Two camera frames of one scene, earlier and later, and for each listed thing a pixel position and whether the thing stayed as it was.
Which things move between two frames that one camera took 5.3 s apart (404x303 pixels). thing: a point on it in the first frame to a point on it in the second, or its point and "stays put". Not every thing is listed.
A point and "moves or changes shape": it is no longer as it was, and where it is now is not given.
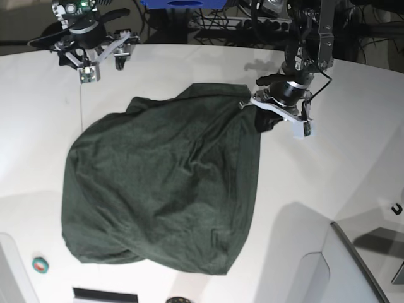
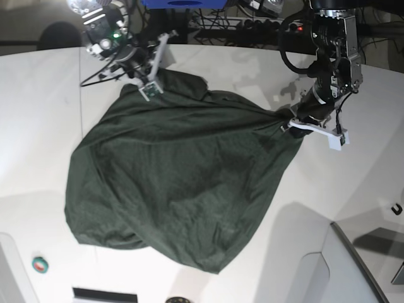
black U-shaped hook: [398, 212] stays put
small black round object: [178, 300] stays put
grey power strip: [241, 24] stays put
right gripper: [287, 91] to [314, 111]
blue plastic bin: [185, 4] stays put
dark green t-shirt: [172, 179] moves or changes shape
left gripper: [87, 43] to [141, 60]
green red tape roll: [40, 264] stays put
